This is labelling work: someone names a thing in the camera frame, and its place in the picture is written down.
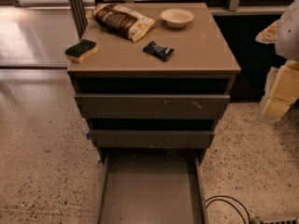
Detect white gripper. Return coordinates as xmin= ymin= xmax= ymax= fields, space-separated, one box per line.
xmin=258 ymin=60 xmax=299 ymax=124

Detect blue rxbar wrapper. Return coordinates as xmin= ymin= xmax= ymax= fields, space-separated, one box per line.
xmin=143 ymin=41 xmax=174 ymax=62

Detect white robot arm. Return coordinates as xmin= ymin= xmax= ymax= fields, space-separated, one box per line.
xmin=255 ymin=0 xmax=299 ymax=124

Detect grey drawer cabinet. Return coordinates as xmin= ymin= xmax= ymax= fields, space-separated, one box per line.
xmin=67 ymin=3 xmax=240 ymax=158

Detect open bottom drawer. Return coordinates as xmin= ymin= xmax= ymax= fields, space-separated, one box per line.
xmin=96 ymin=156 xmax=208 ymax=224

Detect middle drawer front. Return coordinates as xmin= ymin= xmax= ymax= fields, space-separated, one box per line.
xmin=90 ymin=130 xmax=215 ymax=148

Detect top drawer front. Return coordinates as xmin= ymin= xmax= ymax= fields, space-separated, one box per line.
xmin=75 ymin=93 xmax=230 ymax=119

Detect floor vent grille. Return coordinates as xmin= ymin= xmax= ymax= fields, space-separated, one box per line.
xmin=250 ymin=216 xmax=299 ymax=224

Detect white bowl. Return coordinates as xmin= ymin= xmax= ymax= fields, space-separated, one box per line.
xmin=161 ymin=8 xmax=194 ymax=29

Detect brown snack bag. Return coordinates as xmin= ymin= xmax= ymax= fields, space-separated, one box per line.
xmin=86 ymin=4 xmax=156 ymax=43

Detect green yellow sponge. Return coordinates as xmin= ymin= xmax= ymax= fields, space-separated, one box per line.
xmin=65 ymin=39 xmax=97 ymax=63

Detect black floor cable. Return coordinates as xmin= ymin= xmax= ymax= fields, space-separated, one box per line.
xmin=205 ymin=195 xmax=252 ymax=224

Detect metal window frame post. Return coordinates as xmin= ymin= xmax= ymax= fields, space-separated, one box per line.
xmin=68 ymin=0 xmax=88 ymax=39

